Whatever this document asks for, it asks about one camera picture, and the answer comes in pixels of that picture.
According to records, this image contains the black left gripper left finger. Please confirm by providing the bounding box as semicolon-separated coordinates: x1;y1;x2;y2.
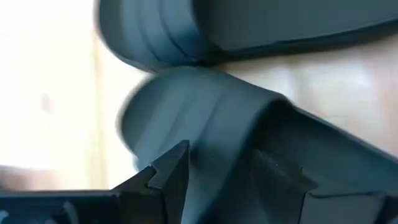
111;139;191;224

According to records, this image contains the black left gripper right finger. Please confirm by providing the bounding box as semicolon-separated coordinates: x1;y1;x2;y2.
248;151;318;224

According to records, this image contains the dark slide sandal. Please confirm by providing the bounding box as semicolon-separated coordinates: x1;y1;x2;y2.
116;65;398;224
95;0;398;74

